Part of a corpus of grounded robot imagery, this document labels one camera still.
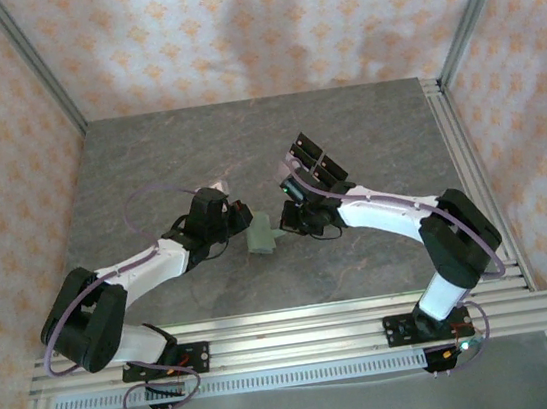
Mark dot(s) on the aluminium side rail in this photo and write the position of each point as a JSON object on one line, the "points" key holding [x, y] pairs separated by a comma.
{"points": [[472, 178]]}

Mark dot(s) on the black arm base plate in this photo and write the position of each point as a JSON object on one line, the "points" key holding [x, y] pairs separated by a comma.
{"points": [[396, 332], [198, 358]]}

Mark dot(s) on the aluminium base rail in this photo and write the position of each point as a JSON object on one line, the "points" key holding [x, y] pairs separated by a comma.
{"points": [[295, 332]]}

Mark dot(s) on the aluminium frame post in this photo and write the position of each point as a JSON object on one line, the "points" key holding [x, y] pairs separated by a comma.
{"points": [[39, 74], [472, 12]]}

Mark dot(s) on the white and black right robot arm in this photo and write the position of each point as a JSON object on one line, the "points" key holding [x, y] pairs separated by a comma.
{"points": [[385, 212]]}

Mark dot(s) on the black controller board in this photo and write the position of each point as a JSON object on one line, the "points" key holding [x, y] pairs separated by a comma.
{"points": [[445, 358]]}

